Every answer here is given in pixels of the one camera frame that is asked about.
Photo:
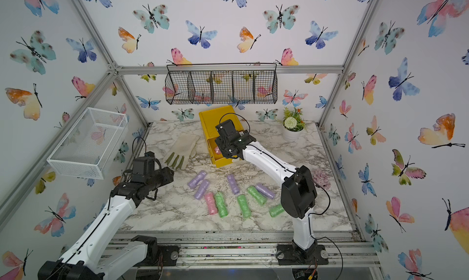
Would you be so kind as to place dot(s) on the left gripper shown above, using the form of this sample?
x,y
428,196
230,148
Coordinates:
x,y
168,176

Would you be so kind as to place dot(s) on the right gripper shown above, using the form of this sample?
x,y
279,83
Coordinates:
x,y
218,139

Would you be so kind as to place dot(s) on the yellow drawer cabinet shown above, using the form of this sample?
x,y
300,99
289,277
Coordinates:
x,y
209,120

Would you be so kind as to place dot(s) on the green bag roll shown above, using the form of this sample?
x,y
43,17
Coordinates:
x,y
260,199
243,204
221,204
276,210

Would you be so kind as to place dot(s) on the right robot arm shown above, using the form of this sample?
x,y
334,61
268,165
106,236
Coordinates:
x,y
298,190

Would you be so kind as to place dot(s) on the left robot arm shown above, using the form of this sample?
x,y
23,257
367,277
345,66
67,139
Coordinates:
x,y
83,260

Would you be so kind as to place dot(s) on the purple bag roll middle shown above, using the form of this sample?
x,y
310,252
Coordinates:
x,y
233,184

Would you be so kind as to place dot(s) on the purple bag roll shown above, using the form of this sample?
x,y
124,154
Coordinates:
x,y
202,189
233,184
266,192
197,179

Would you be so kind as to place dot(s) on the white green work glove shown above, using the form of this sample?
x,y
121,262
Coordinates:
x,y
178,156

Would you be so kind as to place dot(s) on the purple bag roll lower left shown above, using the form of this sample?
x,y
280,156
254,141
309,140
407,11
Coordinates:
x,y
202,189

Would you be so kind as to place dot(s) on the purple bag roll upper left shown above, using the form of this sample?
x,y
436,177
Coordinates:
x,y
197,179

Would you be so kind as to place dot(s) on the purple bag roll right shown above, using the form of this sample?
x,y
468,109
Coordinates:
x,y
266,192

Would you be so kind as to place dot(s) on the potted artificial plant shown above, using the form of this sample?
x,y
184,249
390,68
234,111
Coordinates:
x,y
293,124

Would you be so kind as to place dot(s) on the pink coral ornament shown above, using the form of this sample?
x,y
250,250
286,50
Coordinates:
x,y
321,178

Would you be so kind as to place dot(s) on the white mesh wall basket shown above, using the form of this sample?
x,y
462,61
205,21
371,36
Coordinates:
x,y
90,144

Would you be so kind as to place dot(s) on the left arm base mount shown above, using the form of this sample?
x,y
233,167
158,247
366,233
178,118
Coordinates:
x,y
157,255

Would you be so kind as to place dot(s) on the black wire wall basket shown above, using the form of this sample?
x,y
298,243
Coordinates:
x,y
225,83

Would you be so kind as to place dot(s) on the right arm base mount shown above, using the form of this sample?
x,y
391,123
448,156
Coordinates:
x,y
293,255

